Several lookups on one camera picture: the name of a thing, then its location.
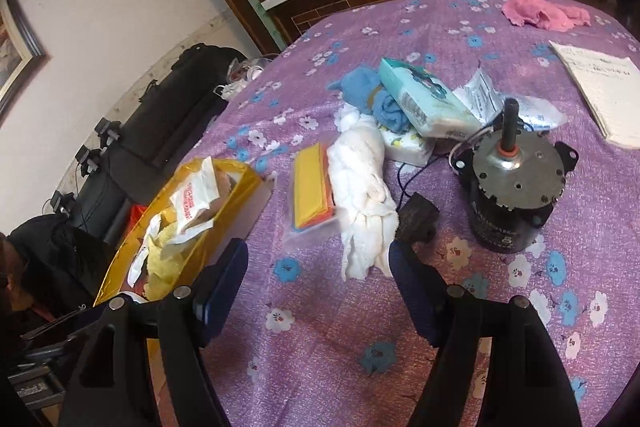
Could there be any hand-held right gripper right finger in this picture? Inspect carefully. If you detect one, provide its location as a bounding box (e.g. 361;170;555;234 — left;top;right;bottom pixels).
389;240;583;427

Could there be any pale yellow plastic bag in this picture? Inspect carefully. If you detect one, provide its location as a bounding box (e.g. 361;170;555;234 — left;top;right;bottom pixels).
127;212;221;303

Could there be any lemon print tissue pack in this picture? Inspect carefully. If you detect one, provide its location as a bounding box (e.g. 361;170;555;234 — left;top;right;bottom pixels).
380;127;437;166

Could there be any black leather sofa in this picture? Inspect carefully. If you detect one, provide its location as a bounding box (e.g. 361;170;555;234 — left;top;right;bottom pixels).
50;42;251;248

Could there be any framed wall picture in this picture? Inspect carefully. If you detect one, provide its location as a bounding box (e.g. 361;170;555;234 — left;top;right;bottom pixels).
0;0;48;118

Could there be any white notebook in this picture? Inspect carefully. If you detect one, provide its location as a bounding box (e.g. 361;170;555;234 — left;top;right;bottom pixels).
548;39;640;145

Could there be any white towel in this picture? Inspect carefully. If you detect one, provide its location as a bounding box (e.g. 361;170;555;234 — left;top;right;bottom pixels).
325;112;401;282

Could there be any clear plastic bag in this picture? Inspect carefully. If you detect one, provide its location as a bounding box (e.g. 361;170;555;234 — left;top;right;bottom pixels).
215;54;281;100

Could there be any yellow cardboard box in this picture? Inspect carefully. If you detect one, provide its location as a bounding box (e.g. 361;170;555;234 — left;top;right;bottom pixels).
92;157;275;358

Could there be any white bag with red print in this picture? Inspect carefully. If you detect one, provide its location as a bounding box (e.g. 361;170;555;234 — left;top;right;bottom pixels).
170;157;236;235

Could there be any pink cloth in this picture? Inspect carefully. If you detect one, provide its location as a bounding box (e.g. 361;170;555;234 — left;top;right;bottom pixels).
501;0;592;32

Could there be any black electric motor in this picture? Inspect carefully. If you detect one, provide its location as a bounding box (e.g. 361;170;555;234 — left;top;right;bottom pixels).
452;97;581;253

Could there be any purple floral tablecloth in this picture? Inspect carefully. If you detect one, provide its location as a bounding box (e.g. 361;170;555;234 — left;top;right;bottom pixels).
95;0;640;427

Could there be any black jacket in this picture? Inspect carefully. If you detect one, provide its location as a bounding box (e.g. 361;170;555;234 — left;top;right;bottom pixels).
0;213;118;338

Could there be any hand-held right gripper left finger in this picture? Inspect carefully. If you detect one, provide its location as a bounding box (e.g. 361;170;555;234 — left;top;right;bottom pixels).
57;237;250;427

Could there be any teal tissue pack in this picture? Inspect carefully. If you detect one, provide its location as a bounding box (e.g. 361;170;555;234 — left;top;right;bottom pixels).
377;57;483;138

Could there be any black clamp device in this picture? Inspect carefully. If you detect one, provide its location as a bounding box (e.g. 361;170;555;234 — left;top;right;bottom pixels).
94;118;123;146
45;191;78;220
74;146;106;178

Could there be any white blue printed packet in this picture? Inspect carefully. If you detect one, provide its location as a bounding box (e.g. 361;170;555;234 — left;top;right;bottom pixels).
500;99;568;132

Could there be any blue towel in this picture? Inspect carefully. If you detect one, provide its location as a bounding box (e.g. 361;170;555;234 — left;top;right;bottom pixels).
327;67;416;132

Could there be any black capacitor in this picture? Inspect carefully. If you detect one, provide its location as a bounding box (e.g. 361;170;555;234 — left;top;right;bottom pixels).
397;192;441;245

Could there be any white packet with dark border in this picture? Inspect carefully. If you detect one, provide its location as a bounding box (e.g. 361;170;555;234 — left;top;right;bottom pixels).
452;69;503;125

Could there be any black cable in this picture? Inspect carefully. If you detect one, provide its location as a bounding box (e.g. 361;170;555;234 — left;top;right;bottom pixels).
396;139;481;208

